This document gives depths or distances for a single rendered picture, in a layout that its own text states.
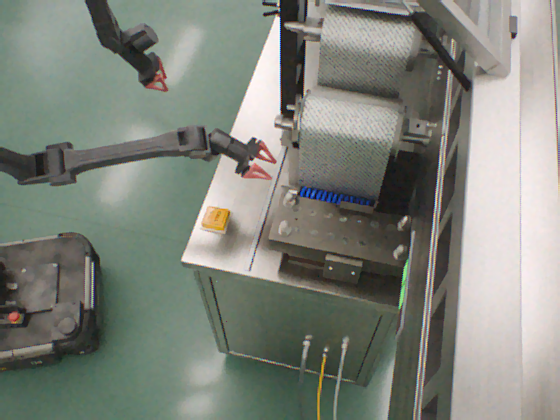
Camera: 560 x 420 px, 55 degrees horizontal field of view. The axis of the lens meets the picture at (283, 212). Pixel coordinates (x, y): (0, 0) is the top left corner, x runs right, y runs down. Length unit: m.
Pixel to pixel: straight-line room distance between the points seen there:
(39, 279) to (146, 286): 0.47
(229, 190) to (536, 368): 1.08
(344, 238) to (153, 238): 1.44
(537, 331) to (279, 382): 1.54
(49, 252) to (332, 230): 1.45
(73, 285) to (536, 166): 1.87
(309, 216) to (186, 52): 2.27
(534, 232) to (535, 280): 0.10
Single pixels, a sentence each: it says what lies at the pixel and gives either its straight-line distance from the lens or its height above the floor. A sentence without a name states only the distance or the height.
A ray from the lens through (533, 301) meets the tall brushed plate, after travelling 1.04.
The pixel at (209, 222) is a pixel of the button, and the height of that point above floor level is 0.92.
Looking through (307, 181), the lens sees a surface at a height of 1.06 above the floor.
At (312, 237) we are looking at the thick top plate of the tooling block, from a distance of 1.48.
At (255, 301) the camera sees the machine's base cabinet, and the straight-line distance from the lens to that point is 1.73.
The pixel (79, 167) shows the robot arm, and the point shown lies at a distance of 1.54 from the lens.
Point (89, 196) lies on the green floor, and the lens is 2.98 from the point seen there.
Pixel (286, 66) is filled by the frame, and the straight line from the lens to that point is 1.71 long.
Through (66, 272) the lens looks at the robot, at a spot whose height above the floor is 0.24.
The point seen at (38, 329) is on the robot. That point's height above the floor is 0.24.
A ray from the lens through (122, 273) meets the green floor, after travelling 2.69.
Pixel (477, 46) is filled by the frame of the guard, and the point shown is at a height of 1.71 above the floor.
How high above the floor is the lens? 2.30
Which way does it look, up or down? 57 degrees down
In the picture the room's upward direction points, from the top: straight up
